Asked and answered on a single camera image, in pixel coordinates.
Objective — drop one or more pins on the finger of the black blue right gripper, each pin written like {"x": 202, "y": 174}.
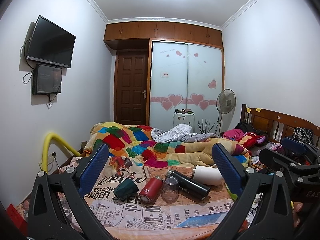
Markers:
{"x": 273, "y": 219}

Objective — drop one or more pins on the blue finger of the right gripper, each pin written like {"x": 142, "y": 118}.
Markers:
{"x": 293, "y": 145}

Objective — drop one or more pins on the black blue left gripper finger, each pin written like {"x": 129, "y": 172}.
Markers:
{"x": 46, "y": 217}

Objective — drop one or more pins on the dark green cup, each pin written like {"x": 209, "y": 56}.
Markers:
{"x": 124, "y": 190}

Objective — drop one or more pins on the clear glass cup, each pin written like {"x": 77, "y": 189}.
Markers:
{"x": 170, "y": 191}

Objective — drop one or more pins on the black polka dot bag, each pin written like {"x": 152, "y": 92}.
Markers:
{"x": 304, "y": 135}

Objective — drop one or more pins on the wooden headboard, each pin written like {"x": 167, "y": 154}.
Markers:
{"x": 276, "y": 125}

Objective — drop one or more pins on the red box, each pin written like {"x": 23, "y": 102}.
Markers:
{"x": 17, "y": 219}

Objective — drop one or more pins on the red pink plush toys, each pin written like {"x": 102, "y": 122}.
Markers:
{"x": 247, "y": 139}

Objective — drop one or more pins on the white thermos bottle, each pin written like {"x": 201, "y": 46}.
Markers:
{"x": 207, "y": 175}

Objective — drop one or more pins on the newspaper print bed sheet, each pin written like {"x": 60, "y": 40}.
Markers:
{"x": 187, "y": 218}

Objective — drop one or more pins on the black thermos bottle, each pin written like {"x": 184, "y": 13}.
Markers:
{"x": 189, "y": 185}

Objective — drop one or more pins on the standing electric fan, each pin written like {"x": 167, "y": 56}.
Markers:
{"x": 225, "y": 103}

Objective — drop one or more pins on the red thermos bottle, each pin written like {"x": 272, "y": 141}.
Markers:
{"x": 150, "y": 191}

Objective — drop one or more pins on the colourful patchwork blanket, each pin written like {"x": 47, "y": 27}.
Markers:
{"x": 136, "y": 143}

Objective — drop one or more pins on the grey white crumpled clothes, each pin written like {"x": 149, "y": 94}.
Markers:
{"x": 182, "y": 133}

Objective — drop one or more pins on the white small appliance box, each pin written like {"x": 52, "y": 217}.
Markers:
{"x": 182, "y": 116}

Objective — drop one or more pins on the frosted sliding wardrobe doors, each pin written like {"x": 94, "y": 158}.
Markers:
{"x": 185, "y": 76}

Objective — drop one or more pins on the dark wooden door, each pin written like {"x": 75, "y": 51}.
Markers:
{"x": 130, "y": 86}

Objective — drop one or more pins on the wooden overhead cabinets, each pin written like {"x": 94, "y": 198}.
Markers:
{"x": 128, "y": 35}

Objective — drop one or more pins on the wall power socket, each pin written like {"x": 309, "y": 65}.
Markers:
{"x": 51, "y": 158}

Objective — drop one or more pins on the yellow padded bed rail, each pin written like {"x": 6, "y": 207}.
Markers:
{"x": 53, "y": 142}

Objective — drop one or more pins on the small wall mounted screen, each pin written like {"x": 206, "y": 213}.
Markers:
{"x": 46, "y": 80}

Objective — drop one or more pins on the wall mounted black television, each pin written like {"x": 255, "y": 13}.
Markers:
{"x": 51, "y": 44}

